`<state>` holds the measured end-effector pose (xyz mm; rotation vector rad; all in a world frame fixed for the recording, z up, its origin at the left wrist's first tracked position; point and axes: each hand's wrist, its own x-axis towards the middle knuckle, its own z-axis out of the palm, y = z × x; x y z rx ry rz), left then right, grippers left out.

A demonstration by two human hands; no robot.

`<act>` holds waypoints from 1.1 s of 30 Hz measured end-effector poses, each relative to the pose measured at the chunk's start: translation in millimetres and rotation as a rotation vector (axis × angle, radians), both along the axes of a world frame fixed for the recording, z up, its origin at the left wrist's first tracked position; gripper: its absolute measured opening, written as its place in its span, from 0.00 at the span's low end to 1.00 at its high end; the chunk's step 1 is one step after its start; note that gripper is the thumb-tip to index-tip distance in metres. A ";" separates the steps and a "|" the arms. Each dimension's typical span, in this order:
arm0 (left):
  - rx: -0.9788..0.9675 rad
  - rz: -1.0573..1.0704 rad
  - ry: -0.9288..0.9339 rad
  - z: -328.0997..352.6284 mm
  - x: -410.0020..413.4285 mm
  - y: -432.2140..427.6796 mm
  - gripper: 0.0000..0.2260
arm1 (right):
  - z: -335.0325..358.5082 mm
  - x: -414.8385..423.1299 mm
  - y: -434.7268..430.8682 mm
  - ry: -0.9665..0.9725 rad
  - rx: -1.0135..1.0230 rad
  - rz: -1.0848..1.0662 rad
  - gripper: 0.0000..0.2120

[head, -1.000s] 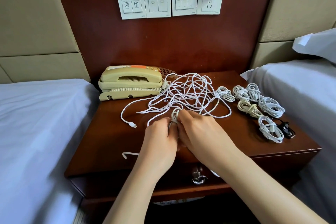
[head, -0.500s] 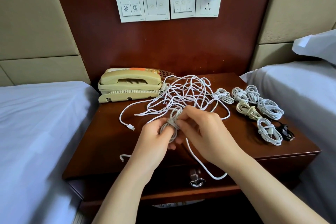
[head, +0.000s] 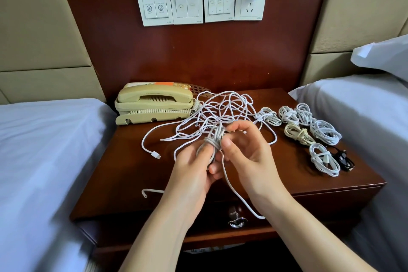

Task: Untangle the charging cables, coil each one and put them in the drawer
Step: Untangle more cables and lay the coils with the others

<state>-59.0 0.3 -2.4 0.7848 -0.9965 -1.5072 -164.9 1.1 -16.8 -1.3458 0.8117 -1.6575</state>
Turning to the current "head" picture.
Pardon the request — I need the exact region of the white pillow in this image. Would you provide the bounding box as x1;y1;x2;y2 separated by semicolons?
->
351;34;408;83

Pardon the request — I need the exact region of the cream cable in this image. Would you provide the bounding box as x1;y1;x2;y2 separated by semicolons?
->
283;123;316;146

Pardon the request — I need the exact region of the metal ring drawer handle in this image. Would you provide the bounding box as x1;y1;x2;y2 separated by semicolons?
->
227;205;248;229

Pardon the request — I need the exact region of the white triple rocker wall switch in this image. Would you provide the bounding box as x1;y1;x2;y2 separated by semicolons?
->
203;0;236;23

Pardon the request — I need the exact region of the tangle of white cables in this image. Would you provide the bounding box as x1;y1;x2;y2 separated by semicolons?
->
140;90;279;198

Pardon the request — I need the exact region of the white crumpled bag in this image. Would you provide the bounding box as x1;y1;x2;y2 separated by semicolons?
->
184;244;246;254

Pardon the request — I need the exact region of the beige corded telephone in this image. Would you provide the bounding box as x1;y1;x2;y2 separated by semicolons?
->
115;82;211;126

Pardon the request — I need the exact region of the white two-button wall switch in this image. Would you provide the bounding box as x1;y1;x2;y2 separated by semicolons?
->
136;0;173;27

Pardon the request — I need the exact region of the thin black cable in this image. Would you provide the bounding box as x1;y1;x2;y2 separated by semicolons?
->
331;149;356;172

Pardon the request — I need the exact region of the person's left forearm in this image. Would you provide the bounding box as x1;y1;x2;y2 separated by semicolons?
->
120;200;201;272

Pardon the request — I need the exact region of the dark wooden drawer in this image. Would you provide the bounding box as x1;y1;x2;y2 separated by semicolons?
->
83;201;374;252

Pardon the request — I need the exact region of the beige padded headboard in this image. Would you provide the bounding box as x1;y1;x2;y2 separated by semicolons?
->
0;0;106;105
300;0;408;86

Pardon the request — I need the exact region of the wooden nightstand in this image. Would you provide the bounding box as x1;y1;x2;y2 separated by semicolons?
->
70;88;387;272

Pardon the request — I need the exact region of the person's right forearm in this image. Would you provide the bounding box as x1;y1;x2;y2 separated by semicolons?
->
264;182;377;272

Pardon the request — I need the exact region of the left bed white sheet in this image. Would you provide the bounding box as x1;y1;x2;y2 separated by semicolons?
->
0;98;117;272

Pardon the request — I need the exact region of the dark wooden wall panel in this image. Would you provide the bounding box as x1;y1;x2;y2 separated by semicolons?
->
53;0;334;100

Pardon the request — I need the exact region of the person's right hand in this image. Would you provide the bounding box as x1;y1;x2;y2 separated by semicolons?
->
220;121;292;204

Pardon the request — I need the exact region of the white double rocker wall switch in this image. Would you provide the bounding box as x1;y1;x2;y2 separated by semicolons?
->
170;0;204;25

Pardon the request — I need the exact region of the person's left hand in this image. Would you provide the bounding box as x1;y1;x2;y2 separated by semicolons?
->
162;141;224;217

